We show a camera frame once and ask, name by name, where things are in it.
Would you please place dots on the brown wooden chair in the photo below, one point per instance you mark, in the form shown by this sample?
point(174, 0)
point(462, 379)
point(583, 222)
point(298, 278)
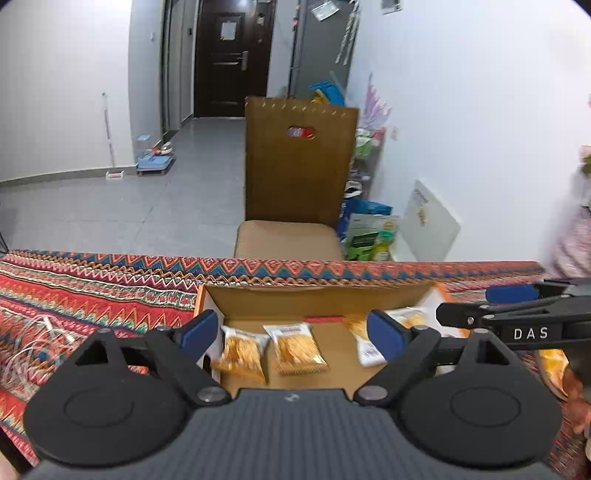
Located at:
point(295, 175)

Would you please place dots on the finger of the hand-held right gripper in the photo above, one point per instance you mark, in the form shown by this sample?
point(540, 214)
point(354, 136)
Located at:
point(510, 294)
point(461, 314)

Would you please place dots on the wall poster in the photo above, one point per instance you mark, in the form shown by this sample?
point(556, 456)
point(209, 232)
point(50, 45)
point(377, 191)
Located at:
point(392, 4)

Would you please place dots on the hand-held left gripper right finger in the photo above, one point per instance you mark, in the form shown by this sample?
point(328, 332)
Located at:
point(384, 332)

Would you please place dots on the metal storage rack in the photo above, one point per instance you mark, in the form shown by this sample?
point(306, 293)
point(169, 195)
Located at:
point(364, 161)

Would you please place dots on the clear plastic bag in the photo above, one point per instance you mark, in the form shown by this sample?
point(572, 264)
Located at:
point(324, 10)

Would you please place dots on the patterned red tablecloth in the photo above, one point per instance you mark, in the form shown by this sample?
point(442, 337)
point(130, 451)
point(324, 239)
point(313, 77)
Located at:
point(92, 286)

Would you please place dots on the person's right hand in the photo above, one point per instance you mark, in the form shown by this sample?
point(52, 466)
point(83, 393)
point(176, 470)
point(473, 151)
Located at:
point(577, 401)

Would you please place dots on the green printed bag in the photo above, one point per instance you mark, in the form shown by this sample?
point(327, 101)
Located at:
point(371, 237)

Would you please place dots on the white mop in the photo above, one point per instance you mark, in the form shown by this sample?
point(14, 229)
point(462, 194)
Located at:
point(110, 138)

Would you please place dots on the red tape strip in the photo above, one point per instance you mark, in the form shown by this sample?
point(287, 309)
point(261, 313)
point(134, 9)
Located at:
point(323, 319)

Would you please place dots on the cardboard box with orange edges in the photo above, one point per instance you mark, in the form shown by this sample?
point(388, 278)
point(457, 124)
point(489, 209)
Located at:
point(332, 300)

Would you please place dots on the blue plastic toy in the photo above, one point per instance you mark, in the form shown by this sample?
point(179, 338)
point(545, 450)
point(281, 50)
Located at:
point(328, 92)

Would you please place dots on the blue bag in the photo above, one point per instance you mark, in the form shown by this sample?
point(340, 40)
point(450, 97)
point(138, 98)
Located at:
point(369, 207)

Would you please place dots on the pink textured vase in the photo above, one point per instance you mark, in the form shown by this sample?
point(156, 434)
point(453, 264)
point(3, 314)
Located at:
point(572, 230)

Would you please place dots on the dark brown door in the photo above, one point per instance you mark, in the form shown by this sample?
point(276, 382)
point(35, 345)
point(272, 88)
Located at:
point(221, 83)

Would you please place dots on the purple fairy wings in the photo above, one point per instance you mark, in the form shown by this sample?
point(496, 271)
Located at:
point(376, 106)

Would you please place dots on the white board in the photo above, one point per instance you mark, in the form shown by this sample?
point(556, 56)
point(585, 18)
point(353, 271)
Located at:
point(429, 221)

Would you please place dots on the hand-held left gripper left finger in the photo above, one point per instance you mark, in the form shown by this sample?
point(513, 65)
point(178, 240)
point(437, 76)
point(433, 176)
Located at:
point(202, 330)

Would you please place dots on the grey refrigerator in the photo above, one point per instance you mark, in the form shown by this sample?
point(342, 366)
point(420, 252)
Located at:
point(318, 55)

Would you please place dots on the white paper notice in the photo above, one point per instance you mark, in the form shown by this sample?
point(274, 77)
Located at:
point(228, 29)

